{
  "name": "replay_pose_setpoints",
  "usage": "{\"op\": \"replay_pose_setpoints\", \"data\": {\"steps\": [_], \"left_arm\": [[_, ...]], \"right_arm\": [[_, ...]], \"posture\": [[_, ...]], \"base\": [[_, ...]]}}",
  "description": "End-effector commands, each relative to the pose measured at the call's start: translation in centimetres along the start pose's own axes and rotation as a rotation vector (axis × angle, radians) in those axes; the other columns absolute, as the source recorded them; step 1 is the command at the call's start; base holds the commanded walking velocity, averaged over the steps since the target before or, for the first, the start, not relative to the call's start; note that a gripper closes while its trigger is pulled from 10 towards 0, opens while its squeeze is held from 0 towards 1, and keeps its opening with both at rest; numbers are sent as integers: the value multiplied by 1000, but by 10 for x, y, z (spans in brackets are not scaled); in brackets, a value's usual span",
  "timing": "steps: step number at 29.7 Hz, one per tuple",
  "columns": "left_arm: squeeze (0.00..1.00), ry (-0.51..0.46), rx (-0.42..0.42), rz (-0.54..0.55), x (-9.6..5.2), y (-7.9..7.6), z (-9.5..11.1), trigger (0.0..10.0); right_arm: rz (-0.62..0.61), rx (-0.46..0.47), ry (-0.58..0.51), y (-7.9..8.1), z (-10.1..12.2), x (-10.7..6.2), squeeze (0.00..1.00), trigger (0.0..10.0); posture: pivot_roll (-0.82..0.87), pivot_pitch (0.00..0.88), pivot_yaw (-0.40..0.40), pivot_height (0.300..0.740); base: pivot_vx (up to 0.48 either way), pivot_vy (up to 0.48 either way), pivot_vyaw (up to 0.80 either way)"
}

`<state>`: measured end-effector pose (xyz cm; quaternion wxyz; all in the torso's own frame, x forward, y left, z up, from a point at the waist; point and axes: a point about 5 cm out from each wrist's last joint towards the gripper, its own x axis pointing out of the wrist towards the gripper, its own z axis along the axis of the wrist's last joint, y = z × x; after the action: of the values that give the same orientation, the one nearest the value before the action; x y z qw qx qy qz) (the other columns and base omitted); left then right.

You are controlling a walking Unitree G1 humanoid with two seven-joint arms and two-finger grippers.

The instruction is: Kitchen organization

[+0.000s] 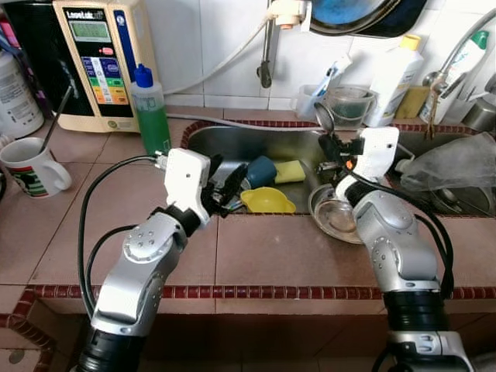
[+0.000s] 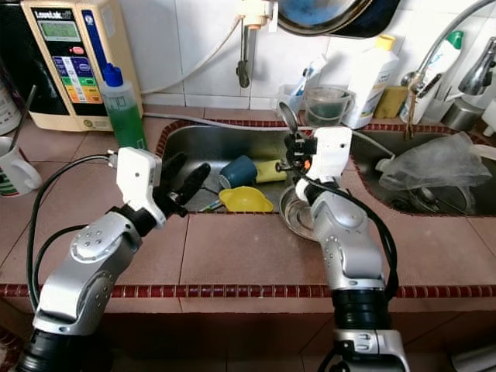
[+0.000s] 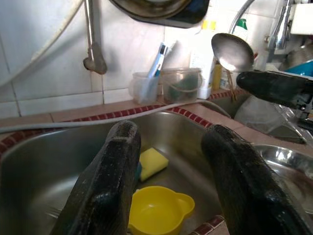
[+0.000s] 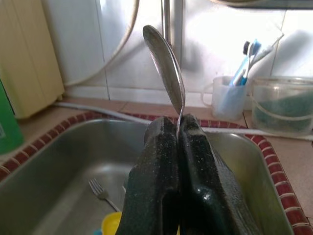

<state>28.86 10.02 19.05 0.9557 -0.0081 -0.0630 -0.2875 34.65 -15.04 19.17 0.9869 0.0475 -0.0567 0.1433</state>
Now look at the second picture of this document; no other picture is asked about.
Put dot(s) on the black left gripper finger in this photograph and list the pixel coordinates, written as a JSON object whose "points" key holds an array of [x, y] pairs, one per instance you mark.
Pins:
{"points": [[194, 184], [175, 170]]}

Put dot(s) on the steel spoon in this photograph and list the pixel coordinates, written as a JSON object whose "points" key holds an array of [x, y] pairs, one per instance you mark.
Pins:
{"points": [[289, 116]]}

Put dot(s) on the blue plastic mug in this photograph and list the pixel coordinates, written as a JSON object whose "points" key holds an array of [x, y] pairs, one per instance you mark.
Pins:
{"points": [[236, 172]]}

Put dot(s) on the round steel bowl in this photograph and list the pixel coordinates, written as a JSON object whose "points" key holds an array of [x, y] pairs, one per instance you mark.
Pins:
{"points": [[298, 217]]}

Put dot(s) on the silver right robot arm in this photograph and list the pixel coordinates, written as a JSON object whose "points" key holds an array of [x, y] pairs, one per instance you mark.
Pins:
{"points": [[353, 256]]}

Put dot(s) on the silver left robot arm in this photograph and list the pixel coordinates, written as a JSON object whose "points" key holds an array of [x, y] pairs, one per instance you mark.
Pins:
{"points": [[85, 279]]}

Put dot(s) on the black kitchen appliance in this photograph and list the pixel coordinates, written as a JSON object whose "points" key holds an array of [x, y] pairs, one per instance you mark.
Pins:
{"points": [[12, 46]]}

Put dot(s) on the yellow dish sponge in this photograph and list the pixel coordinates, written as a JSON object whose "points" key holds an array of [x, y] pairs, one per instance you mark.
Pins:
{"points": [[270, 172]]}

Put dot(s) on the clear toothbrush cup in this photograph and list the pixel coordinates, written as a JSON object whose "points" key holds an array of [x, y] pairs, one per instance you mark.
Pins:
{"points": [[287, 102]]}

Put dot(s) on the stainless steel sink basin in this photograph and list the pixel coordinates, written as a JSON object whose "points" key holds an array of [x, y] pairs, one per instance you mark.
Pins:
{"points": [[209, 143], [457, 203]]}

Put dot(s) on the green soap bottle blue cap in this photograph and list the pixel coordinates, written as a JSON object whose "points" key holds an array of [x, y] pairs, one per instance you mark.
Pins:
{"points": [[124, 116]]}

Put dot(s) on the white bottle with yellow cap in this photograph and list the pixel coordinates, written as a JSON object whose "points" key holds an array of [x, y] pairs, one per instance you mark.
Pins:
{"points": [[368, 81]]}

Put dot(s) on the yellow scouring pad block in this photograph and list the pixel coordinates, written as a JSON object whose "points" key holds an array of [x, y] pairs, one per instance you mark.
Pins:
{"points": [[390, 102]]}

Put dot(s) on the beige water ionizer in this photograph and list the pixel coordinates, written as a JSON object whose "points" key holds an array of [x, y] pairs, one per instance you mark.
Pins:
{"points": [[116, 31]]}

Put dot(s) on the white printed mug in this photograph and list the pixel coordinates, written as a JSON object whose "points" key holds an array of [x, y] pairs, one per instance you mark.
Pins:
{"points": [[15, 170]]}

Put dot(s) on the hanging black tray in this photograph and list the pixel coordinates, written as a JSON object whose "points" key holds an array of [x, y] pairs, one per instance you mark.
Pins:
{"points": [[384, 15]]}

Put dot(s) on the spoon in white mug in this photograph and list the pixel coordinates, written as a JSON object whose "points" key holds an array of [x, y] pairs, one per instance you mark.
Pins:
{"points": [[27, 116]]}

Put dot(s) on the small steel cup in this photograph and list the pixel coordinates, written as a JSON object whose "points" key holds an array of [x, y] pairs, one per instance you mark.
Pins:
{"points": [[461, 116]]}

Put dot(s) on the white canister with text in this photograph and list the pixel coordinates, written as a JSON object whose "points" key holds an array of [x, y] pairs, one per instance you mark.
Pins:
{"points": [[9, 105]]}

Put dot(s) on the chrome sink faucet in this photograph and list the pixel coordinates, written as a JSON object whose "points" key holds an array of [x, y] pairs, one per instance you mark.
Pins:
{"points": [[477, 74]]}

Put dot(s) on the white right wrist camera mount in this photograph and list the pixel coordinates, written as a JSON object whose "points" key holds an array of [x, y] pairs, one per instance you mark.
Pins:
{"points": [[333, 153]]}

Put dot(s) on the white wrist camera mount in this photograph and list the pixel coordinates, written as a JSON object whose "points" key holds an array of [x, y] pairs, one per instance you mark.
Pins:
{"points": [[138, 182], [333, 153]]}

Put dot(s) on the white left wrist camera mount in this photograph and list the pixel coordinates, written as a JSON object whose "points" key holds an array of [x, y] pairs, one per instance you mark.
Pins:
{"points": [[138, 182]]}

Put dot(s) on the steel wall tap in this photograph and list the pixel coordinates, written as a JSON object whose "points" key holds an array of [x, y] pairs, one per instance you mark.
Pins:
{"points": [[244, 54]]}

